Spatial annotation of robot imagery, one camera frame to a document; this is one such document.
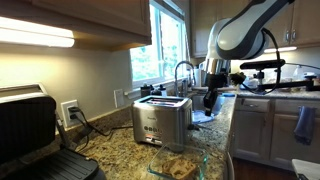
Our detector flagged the brown bread slice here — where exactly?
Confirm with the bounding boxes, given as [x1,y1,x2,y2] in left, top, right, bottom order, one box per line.
[162,158,198,180]

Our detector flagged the black panini press grill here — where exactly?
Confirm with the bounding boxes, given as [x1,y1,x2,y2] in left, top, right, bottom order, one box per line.
[0,83,108,180]

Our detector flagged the kitchen window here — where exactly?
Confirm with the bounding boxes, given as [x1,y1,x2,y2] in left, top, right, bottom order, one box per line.
[129,0,188,89]

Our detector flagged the blue hanging towel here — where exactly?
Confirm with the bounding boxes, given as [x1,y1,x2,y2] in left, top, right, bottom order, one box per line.
[293,105,317,147]

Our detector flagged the white wall power outlet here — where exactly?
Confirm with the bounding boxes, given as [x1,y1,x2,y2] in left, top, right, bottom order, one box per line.
[60,99,81,129]

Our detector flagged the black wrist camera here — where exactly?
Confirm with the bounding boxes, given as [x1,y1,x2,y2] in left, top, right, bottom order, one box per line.
[229,71,248,87]

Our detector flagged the white rice cooker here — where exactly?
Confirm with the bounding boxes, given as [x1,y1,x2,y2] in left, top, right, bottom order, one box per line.
[243,76,260,90]

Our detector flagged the white lower kitchen cabinets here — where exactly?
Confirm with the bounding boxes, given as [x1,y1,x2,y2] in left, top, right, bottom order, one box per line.
[231,96,320,168]

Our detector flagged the under-cabinet strip light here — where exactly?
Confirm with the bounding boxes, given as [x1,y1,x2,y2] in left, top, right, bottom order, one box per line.
[0,16,76,49]
[263,45,298,54]

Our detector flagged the silver table knife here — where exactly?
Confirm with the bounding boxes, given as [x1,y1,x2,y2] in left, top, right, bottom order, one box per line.
[198,124,213,132]

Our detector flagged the black power plug cord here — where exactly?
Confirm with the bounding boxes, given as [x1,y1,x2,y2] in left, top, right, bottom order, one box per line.
[68,106,134,138]

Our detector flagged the white wall switch plate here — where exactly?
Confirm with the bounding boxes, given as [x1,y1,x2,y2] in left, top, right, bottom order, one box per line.
[113,88,126,109]

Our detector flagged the white flat panel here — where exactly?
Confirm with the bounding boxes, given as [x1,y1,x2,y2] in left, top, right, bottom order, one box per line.
[291,158,320,180]

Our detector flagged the black grill power cord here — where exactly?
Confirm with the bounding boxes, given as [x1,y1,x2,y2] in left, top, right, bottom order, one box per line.
[71,123,98,153]

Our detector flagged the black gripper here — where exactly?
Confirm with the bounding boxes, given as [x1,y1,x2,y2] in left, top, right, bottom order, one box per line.
[202,71,230,118]

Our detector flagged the chrome kitchen faucet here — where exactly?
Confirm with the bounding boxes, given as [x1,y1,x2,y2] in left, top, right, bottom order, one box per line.
[173,60,198,98]

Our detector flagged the black stereo camera bar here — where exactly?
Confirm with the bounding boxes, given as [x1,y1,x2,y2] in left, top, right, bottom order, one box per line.
[239,59,287,71]

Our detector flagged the curved metal appliance handle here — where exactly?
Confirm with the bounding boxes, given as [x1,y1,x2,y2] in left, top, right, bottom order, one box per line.
[223,151,236,180]

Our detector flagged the black pepper grinder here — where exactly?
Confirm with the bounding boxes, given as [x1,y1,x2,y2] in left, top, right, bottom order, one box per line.
[140,83,152,99]

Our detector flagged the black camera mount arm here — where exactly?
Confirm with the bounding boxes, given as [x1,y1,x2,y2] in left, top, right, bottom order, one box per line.
[254,69,320,94]

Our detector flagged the stainless steel sink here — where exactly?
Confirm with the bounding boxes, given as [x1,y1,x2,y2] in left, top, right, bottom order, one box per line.
[191,93,228,116]

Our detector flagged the stainless steel two-slot toaster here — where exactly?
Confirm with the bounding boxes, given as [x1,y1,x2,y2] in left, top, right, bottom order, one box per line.
[131,95,195,148]

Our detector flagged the clear glass food container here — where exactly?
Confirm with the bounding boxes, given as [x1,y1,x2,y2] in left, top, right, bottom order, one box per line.
[147,142,209,180]

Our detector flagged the wooden upper cabinet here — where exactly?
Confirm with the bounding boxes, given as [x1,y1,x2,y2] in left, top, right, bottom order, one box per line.
[0,0,153,53]

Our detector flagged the white paper towel roll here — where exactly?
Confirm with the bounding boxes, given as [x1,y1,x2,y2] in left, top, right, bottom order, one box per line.
[193,68,204,88]

